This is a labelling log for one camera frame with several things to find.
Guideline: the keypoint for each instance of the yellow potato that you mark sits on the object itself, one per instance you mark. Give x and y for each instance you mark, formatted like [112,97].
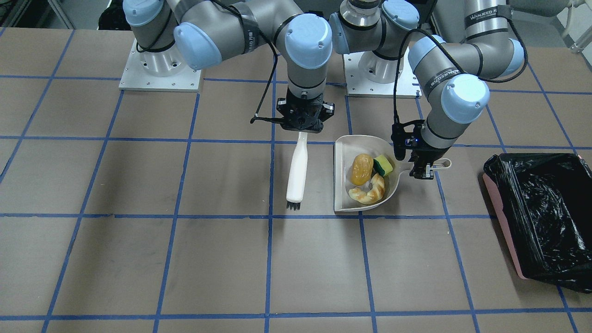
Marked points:
[361,169]

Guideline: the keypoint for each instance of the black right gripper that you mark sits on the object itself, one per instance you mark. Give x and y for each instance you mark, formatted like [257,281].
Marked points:
[329,110]

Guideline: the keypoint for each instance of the beige plastic dustpan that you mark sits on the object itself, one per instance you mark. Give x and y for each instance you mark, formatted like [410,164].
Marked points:
[347,147]

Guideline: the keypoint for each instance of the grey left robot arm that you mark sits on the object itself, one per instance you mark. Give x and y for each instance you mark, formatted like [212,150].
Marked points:
[453,76]

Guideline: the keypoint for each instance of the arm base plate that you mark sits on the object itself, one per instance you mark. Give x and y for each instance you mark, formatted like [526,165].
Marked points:
[367,75]
[160,72]

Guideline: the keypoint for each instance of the bin with black bag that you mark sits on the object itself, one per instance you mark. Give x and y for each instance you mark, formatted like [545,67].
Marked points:
[543,204]

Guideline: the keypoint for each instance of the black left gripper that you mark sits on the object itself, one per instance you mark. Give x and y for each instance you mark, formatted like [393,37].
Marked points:
[428,153]

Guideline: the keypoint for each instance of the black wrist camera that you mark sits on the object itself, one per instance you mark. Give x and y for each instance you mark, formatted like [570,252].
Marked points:
[402,140]

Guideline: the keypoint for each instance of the yellow green sponge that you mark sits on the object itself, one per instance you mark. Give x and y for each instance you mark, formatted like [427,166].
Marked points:
[382,166]

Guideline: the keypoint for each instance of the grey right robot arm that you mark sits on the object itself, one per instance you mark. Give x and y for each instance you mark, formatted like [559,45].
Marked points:
[173,37]

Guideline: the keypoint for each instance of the beige hand brush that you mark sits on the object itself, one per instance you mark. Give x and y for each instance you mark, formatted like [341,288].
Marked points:
[298,172]

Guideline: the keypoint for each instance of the croissant bread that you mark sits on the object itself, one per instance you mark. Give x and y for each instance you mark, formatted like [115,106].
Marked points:
[375,194]

